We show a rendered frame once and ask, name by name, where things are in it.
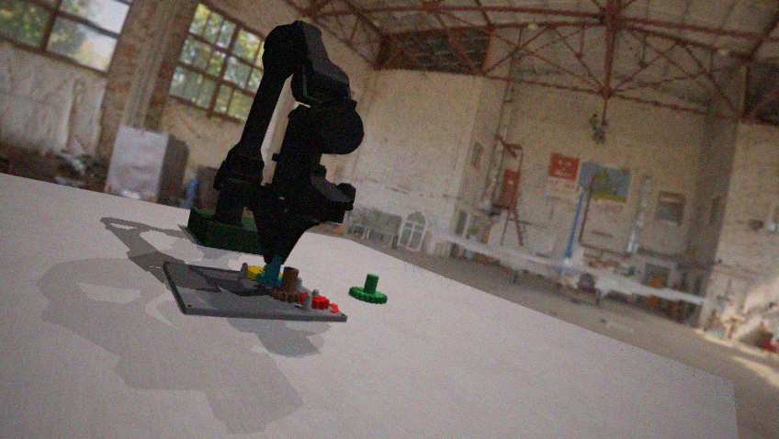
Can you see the teal gear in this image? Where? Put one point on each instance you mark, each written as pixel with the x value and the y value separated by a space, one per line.
pixel 271 275

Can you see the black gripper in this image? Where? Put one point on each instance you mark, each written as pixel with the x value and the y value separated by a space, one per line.
pixel 276 228

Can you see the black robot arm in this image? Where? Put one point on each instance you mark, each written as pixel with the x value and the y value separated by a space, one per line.
pixel 329 125

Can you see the yellow gear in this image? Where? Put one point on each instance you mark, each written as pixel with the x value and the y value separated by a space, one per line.
pixel 254 270

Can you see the red gear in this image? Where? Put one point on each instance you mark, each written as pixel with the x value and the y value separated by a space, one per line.
pixel 317 302

